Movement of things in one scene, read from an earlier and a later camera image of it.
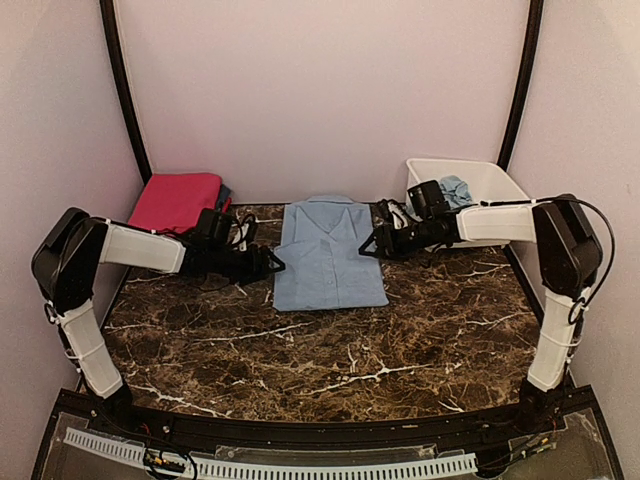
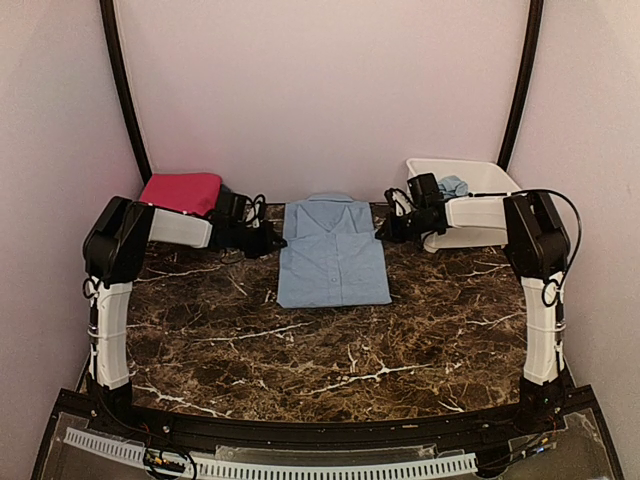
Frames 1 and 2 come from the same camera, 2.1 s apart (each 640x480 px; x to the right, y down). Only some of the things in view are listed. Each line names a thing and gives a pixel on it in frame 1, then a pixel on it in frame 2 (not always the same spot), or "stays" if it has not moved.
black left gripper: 257,264 → 266,244
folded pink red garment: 176,200 stays
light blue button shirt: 324,267 stays
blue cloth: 455,190 stays
